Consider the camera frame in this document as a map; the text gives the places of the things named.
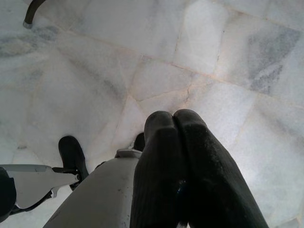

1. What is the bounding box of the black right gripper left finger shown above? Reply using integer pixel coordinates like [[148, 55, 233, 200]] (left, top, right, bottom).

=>
[[130, 111, 188, 228]]

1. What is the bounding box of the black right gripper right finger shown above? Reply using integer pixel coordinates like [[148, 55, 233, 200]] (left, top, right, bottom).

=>
[[174, 108, 270, 228]]

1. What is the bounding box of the black robot right foot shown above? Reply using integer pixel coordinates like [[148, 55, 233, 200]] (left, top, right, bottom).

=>
[[133, 132, 146, 152]]

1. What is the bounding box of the grey robot left leg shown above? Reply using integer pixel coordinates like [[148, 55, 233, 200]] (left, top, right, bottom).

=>
[[0, 163, 83, 214]]

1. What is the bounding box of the dark curved chair leg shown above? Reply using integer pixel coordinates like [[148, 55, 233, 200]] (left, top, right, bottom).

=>
[[22, 0, 48, 29]]

